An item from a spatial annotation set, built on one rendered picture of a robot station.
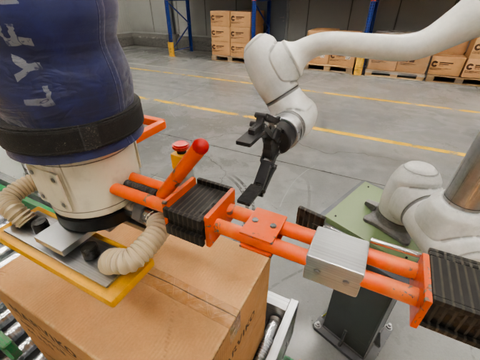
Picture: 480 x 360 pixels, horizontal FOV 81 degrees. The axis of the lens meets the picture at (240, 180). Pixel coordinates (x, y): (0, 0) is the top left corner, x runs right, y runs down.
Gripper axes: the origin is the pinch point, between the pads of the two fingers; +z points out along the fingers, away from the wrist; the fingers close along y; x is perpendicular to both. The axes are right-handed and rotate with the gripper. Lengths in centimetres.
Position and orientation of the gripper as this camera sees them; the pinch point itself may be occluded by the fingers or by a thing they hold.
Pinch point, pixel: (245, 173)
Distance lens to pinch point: 55.7
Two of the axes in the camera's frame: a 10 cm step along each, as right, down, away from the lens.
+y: 0.1, 8.4, 5.5
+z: -4.6, 4.9, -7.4
